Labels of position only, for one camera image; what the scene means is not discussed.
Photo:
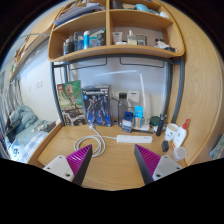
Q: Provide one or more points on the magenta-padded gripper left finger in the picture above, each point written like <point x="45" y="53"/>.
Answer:
<point x="71" y="163"/>

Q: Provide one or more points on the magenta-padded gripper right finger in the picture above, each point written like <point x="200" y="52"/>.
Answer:
<point x="156" y="165"/>

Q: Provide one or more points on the black charger block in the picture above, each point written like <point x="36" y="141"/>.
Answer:
<point x="165" y="146"/>

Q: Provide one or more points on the small clear plastic container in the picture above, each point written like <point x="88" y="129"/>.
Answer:
<point x="180" y="154"/>

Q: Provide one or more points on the white printed cup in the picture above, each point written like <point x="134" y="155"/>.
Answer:
<point x="170" y="133"/>

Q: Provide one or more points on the white power strip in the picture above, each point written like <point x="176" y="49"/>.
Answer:
<point x="133" y="138"/>

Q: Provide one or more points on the white pump bottle red cap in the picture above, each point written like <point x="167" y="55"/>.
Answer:
<point x="179" y="136"/>

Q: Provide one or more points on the black electric shaver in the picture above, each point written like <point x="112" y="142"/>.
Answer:
<point x="160" y="128"/>

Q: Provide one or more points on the green round container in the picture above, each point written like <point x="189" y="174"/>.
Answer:
<point x="154" y="120"/>

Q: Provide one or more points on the small blue open carton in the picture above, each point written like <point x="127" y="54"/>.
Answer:
<point x="127" y="125"/>

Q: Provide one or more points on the light blue tall box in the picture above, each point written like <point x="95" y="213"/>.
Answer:
<point x="138" y="116"/>

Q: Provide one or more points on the bed with bedding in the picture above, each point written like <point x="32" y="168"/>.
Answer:
<point x="26" y="133"/>

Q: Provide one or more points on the green figure kit box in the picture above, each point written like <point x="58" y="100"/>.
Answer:
<point x="70" y="103"/>

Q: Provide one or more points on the dark blue robot kit box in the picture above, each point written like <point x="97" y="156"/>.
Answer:
<point x="96" y="106"/>

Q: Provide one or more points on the grey water bottle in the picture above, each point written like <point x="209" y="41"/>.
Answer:
<point x="122" y="110"/>

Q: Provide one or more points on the white desk lamp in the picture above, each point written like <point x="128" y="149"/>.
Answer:
<point x="143" y="100"/>

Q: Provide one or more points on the wooden shelf unit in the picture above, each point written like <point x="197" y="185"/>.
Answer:
<point x="110" y="50"/>

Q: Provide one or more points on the white wall socket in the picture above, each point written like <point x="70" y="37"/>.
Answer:
<point x="133" y="96"/>

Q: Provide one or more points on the grey metal desk frame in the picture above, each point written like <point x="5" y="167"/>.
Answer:
<point x="181" y="86"/>

